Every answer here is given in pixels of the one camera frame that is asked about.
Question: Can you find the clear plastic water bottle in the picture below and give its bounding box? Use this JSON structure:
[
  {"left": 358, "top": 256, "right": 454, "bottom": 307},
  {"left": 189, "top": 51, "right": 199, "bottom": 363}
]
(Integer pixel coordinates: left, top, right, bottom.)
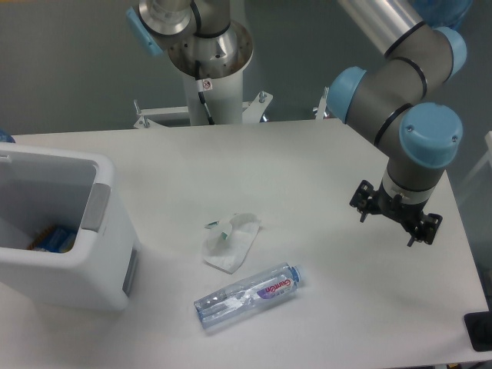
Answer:
[{"left": 194, "top": 262, "right": 306, "bottom": 330}]

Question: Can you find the blue object at left edge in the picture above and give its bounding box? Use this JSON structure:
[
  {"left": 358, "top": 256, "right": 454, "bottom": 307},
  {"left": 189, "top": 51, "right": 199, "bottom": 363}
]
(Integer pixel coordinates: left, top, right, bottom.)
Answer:
[{"left": 0, "top": 129, "right": 15, "bottom": 143}]

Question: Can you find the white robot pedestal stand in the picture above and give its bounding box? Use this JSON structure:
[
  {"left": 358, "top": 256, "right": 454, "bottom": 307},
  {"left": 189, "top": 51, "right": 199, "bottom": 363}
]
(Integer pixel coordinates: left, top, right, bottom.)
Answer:
[{"left": 132, "top": 18, "right": 274, "bottom": 130}]

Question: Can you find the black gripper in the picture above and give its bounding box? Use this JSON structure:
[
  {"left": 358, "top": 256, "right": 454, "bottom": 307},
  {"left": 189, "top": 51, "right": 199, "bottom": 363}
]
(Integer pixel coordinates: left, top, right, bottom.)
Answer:
[{"left": 349, "top": 180, "right": 443, "bottom": 247}]

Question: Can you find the black cable on pedestal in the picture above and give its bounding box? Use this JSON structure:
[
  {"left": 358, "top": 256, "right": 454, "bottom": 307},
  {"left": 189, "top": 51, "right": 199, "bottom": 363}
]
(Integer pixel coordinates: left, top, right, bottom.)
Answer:
[{"left": 194, "top": 61, "right": 215, "bottom": 126}]

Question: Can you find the white plastic trash can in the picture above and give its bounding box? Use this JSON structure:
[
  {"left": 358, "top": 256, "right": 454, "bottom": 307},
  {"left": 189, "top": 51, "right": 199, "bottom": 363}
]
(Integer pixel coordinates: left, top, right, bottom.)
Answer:
[{"left": 1, "top": 143, "right": 140, "bottom": 311}]

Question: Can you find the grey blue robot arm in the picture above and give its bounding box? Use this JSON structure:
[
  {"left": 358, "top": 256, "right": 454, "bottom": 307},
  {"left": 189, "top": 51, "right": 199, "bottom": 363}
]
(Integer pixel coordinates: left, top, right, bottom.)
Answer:
[{"left": 126, "top": 1, "right": 467, "bottom": 244}]

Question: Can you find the white paper wrapper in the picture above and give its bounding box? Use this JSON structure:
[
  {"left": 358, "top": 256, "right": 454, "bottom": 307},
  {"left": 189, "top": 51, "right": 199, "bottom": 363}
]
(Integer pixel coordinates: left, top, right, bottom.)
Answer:
[{"left": 201, "top": 213, "right": 261, "bottom": 274}]

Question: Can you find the blue plastic bag on floor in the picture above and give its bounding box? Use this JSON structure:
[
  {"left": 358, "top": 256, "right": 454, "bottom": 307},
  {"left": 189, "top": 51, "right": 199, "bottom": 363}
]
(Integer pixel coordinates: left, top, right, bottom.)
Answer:
[{"left": 409, "top": 0, "right": 474, "bottom": 31}]

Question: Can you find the blue yellow trash in can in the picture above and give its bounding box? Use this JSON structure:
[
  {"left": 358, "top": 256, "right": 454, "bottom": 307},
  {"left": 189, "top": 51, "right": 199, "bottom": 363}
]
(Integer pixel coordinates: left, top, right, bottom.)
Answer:
[{"left": 27, "top": 225, "right": 77, "bottom": 254}]

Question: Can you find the black device at table edge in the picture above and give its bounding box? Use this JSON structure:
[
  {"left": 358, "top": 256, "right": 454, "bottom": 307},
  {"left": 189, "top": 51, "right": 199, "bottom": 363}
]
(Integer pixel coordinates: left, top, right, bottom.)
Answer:
[{"left": 464, "top": 311, "right": 491, "bottom": 352}]

